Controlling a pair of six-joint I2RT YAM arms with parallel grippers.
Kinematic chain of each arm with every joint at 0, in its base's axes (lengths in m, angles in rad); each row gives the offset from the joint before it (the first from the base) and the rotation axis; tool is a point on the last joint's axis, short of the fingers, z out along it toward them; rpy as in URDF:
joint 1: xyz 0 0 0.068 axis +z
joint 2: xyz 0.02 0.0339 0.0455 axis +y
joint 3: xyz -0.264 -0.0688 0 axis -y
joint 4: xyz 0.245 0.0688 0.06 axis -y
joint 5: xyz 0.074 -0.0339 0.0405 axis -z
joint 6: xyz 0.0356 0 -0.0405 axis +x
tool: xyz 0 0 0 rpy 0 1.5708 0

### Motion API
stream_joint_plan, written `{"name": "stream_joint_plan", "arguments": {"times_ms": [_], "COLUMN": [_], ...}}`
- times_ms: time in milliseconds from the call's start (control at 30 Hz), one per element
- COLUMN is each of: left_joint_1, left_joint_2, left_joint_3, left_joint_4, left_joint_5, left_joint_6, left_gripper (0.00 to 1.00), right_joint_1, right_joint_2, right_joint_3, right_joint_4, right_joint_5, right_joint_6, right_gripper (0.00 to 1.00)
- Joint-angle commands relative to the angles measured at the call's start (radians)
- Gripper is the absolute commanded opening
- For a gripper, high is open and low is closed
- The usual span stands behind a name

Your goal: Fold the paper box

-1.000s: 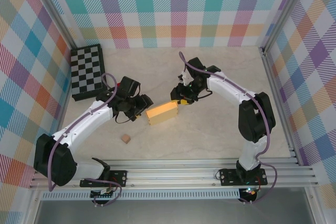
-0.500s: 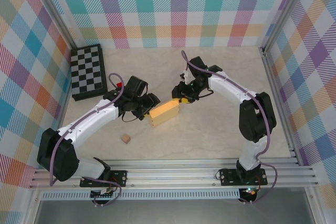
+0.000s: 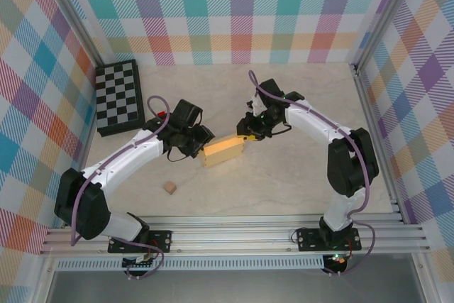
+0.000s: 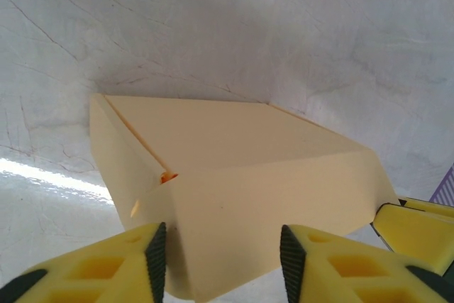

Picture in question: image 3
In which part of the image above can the orange cardboard paper box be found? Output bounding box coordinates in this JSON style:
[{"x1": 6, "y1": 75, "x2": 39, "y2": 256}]
[{"x1": 199, "y1": 133, "x2": 247, "y2": 170}]

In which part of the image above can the black grey chessboard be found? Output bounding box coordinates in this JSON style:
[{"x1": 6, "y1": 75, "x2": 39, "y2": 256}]
[{"x1": 94, "y1": 59, "x2": 146, "y2": 138}]

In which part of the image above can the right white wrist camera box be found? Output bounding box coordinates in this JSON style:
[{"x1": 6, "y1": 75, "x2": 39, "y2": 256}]
[{"x1": 247, "y1": 94, "x2": 266, "y2": 114}]

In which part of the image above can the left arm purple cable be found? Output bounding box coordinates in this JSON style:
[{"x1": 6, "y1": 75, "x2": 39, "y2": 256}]
[{"x1": 70, "y1": 95, "x2": 171, "y2": 281}]

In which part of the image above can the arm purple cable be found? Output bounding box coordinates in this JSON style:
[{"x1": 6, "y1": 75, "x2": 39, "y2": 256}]
[
  {"x1": 70, "y1": 95, "x2": 171, "y2": 281},
  {"x1": 248, "y1": 70, "x2": 377, "y2": 277}
]

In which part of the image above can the aluminium side rail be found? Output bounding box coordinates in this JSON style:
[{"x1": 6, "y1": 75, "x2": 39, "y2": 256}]
[{"x1": 349, "y1": 63, "x2": 407, "y2": 224}]

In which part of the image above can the wide aluminium mounting rail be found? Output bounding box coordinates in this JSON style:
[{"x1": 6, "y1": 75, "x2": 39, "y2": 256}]
[{"x1": 38, "y1": 214, "x2": 432, "y2": 256}]

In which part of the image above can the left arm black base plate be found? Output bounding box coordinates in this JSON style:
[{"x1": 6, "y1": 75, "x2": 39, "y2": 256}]
[{"x1": 107, "y1": 230, "x2": 173, "y2": 255}]

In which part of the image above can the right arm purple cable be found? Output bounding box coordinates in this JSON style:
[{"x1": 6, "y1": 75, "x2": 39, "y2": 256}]
[{"x1": 248, "y1": 70, "x2": 377, "y2": 277}]

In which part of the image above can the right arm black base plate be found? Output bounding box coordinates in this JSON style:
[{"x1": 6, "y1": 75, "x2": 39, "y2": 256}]
[{"x1": 296, "y1": 228, "x2": 362, "y2": 253}]

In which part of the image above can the slotted grey cable duct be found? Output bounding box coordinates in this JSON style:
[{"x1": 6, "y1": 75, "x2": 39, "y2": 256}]
[{"x1": 55, "y1": 258, "x2": 326, "y2": 272}]

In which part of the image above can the aluminium frame post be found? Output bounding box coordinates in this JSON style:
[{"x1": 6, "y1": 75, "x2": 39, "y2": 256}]
[
  {"x1": 40, "y1": 0, "x2": 106, "y2": 68},
  {"x1": 353, "y1": 0, "x2": 425, "y2": 73}
]

